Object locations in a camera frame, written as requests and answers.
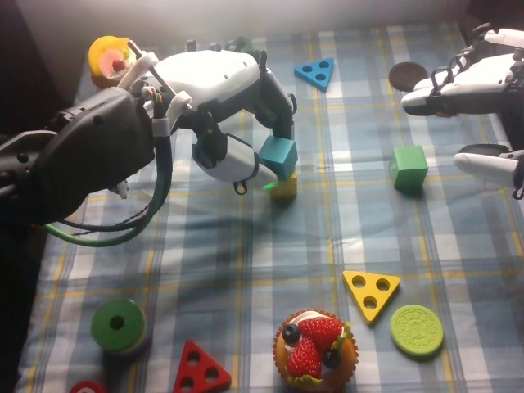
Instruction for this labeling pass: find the green round sandwich cookie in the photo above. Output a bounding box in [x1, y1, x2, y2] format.
[389, 305, 445, 361]

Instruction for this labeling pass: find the blue plaid tablecloth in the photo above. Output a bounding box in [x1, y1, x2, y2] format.
[16, 24, 524, 393]

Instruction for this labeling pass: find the brown round sandwich cookie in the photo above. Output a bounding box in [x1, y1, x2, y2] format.
[387, 61, 430, 92]

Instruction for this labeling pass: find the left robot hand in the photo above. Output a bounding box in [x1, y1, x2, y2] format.
[400, 23, 524, 201]

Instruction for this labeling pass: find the green triangle block with holes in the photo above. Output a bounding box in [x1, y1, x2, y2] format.
[228, 35, 258, 55]

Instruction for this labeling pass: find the coloured ring stack toy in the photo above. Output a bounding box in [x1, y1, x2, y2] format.
[89, 298, 153, 360]

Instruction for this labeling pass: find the strawberry toy cupcake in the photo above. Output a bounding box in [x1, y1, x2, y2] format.
[273, 309, 359, 388]

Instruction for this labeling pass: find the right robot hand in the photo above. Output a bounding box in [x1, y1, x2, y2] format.
[153, 38, 298, 196]

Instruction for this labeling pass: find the red toy cylinder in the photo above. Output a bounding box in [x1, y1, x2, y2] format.
[68, 379, 108, 393]

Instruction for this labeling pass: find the yellow triangle block with holes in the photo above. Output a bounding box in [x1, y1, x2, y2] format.
[341, 269, 401, 326]

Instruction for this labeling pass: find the orange toy cupcake yellow cream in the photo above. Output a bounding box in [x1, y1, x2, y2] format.
[88, 35, 142, 89]

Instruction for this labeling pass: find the blue toy cube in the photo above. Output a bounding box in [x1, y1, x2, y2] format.
[259, 134, 299, 181]

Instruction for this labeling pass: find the blue triangle block with holes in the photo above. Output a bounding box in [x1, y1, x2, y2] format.
[293, 57, 336, 93]

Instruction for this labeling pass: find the red triangle block with holes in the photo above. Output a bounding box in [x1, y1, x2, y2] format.
[172, 339, 233, 393]

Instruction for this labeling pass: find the green toy cube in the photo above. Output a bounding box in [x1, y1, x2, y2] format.
[391, 145, 429, 192]

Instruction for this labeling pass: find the yellow toy cube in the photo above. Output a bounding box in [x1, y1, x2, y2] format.
[269, 171, 299, 201]

